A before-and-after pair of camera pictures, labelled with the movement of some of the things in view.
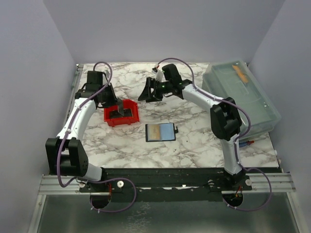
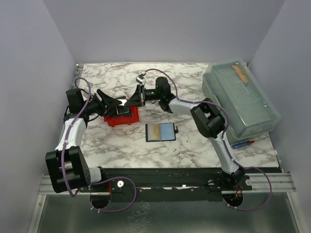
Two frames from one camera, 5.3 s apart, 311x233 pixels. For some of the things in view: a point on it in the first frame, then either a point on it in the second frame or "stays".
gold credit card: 153,132 stays
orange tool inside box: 242,76 stays
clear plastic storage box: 233,79 stays
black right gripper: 146,93 -> 135,100
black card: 120,109 -> 122,97
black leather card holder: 160,132 stays
